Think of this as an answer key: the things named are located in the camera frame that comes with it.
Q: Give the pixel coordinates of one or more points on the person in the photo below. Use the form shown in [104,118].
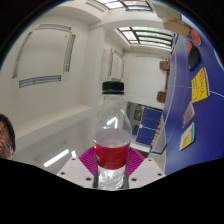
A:
[6,136]

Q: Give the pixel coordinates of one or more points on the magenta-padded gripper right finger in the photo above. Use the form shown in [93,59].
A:
[148,171]

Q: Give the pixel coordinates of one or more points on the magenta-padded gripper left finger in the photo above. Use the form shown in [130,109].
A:
[71,170]

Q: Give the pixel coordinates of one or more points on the group of ceiling lights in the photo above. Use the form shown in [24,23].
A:
[56,158]

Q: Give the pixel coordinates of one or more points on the grey booklet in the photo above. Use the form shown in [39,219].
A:
[188,115]

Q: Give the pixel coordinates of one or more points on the brown armchair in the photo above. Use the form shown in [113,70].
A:
[161,96]
[164,64]

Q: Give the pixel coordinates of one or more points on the blue folded partition boards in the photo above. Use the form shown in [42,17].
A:
[149,126]

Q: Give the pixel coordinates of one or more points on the tall black-framed window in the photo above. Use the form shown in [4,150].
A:
[146,37]

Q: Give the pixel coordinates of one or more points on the small yellow and blue book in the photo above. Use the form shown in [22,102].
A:
[187,136]

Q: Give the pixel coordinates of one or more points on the red table tennis paddle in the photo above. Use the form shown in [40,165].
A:
[196,37]

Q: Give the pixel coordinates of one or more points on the wide black-framed window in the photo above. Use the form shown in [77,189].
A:
[116,4]

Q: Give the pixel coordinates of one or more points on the table tennis net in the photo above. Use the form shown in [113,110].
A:
[160,136]

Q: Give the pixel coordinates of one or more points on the clear red-labelled drink bottle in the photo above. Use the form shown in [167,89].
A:
[112,153]

